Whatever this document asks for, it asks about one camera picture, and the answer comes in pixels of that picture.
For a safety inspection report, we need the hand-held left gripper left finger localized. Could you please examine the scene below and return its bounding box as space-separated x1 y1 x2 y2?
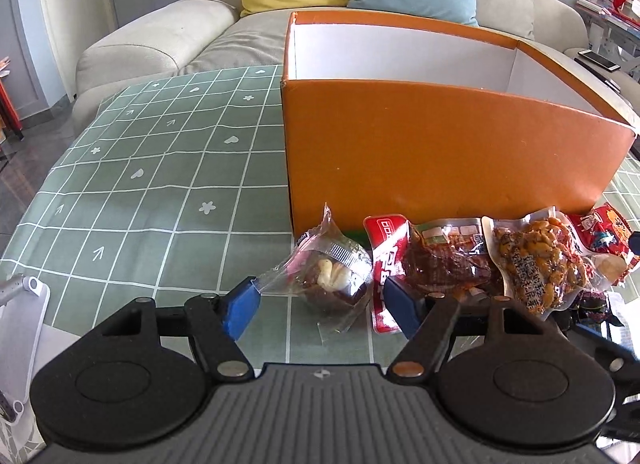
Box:
95 277 262 379

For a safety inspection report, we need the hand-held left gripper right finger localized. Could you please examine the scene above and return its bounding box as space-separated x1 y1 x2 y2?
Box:
382 275 553 380

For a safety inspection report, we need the red cartoon snack packet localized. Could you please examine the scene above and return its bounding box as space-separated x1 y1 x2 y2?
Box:
567 203 640 287

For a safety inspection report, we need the dark purple snack packet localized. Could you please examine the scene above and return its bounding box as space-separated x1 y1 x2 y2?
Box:
555 289 626 327

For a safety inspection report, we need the dark red meat packet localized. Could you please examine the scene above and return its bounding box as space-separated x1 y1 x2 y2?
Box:
402 217 506 297

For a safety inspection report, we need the red white snack packet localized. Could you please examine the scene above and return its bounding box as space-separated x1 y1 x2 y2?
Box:
362 213 416 334

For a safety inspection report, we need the clear pastry packet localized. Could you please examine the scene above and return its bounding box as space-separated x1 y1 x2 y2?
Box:
260 203 375 345

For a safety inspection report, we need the orange peanut packet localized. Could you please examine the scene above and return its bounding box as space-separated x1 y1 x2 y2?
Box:
481 207 596 322

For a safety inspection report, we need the orange cardboard box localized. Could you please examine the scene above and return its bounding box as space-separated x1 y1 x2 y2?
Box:
280 11 638 240

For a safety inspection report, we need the green checked tablecloth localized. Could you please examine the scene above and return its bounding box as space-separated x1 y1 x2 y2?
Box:
0 64 640 464

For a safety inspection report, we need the black remote control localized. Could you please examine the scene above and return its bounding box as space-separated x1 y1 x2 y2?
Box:
574 58 621 92

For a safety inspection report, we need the smartphone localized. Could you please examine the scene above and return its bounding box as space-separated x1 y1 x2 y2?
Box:
577 48 622 72

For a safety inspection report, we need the white tablet stand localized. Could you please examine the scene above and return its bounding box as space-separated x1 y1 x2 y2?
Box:
0 274 51 425

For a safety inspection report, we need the white cluttered desk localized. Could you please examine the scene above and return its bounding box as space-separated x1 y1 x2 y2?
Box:
575 0 640 82

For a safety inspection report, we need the beige sofa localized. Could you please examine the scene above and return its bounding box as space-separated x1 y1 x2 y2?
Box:
72 0 640 130

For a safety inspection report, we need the red orange stool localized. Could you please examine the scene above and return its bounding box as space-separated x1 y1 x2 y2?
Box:
0 57 25 142

